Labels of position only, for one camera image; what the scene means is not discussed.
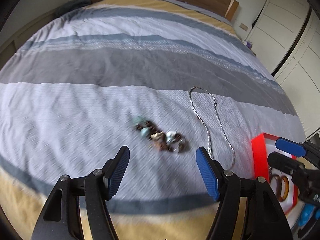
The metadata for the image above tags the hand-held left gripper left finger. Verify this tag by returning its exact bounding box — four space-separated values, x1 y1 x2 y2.
31 145 130 240

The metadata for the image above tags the dark bedside table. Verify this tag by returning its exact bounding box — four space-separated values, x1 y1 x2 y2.
242 40 257 57

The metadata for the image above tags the striped bed blanket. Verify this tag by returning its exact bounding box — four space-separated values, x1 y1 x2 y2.
0 0 307 240

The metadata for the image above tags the wooden bedside shelf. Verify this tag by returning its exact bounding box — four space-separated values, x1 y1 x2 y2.
0 11 59 55

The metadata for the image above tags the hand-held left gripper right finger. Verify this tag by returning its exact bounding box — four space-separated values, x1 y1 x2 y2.
195 147 293 240

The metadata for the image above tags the orange bangle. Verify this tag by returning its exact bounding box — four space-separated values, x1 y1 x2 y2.
279 175 290 202

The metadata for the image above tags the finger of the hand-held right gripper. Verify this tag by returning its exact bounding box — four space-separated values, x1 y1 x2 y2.
275 137 308 157
267 152 305 179

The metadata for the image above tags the beaded stone bracelet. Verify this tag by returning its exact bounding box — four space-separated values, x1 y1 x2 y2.
132 116 190 154

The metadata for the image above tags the black strap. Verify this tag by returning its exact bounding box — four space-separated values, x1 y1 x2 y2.
251 7 263 28

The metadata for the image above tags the brown bangle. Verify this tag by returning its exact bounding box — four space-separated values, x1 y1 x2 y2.
270 174 284 202

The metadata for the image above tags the silver chain necklace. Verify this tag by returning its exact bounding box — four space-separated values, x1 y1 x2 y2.
189 87 237 172

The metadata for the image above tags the dark blue cloth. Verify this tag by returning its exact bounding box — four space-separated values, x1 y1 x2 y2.
56 0 89 15

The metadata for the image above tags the person's right hand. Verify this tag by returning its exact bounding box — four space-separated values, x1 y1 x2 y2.
297 203 316 228

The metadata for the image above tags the red jewelry box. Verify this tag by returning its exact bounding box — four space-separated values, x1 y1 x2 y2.
251 133 300 217

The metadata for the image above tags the white wardrobe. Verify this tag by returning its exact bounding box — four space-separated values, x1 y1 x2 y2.
246 0 320 138

